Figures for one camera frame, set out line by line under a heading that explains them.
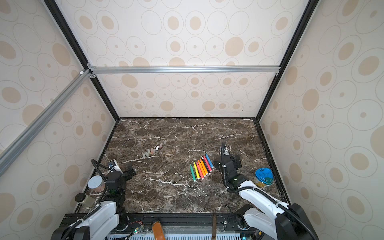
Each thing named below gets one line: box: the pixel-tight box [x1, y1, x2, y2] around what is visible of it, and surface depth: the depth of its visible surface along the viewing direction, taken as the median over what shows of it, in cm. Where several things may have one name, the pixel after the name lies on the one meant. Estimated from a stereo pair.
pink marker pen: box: [195, 162, 205, 180], surface depth 92 cm
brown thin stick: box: [212, 213, 217, 240], surface depth 74 cm
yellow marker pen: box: [193, 161, 200, 180], surface depth 92 cm
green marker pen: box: [189, 163, 196, 182], surface depth 91 cm
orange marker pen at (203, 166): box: [199, 158, 208, 175], surface depth 94 cm
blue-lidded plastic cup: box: [253, 167, 275, 188], surface depth 81 cm
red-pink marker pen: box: [203, 155, 213, 173], surface depth 96 cm
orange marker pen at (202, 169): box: [197, 160, 206, 177], surface depth 94 cm
